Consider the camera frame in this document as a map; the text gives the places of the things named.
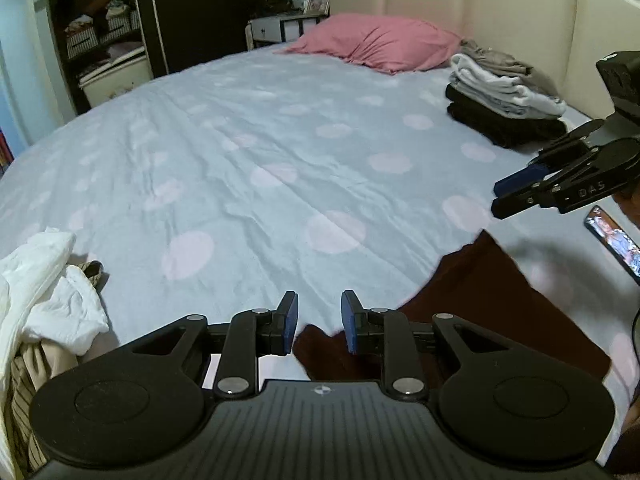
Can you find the white folded garment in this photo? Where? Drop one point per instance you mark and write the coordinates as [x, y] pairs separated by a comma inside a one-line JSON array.
[[504, 95]]

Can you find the white nightstand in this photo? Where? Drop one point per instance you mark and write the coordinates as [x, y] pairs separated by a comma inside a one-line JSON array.
[[275, 29]]

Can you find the white muslin blanket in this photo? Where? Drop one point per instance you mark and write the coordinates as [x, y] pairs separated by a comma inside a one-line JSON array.
[[45, 297]]

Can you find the tan folded garment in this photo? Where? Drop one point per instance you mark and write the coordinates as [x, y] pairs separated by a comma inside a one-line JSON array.
[[503, 64]]

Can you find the beige garment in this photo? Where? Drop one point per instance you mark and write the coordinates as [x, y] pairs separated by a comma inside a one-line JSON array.
[[32, 366]]

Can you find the dark maroon shirt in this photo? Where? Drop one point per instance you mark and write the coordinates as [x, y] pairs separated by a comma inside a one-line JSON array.
[[483, 285]]

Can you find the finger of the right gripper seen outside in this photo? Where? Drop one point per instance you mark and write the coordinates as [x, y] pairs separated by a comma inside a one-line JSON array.
[[518, 191]]

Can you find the smartphone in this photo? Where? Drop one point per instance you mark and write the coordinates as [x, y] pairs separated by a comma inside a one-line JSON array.
[[615, 240]]

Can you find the black folded garment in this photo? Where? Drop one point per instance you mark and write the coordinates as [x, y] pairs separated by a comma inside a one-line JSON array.
[[499, 130]]

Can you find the dark wardrobe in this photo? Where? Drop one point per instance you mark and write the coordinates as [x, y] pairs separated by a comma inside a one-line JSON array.
[[173, 34]]

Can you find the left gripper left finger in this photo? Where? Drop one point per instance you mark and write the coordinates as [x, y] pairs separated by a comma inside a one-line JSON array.
[[250, 335]]

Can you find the polka dot bed sheet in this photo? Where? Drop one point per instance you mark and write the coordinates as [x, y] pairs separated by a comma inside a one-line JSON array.
[[219, 188]]

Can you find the cream storage bin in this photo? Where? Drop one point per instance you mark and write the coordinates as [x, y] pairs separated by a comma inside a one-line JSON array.
[[107, 83]]

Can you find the beige padded headboard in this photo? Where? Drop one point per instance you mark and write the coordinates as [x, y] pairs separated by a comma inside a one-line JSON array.
[[563, 38]]

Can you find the pink pillow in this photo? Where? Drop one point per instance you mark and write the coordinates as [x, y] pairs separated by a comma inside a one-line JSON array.
[[387, 44]]

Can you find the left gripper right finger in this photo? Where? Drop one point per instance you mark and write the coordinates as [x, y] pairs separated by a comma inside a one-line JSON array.
[[384, 335]]

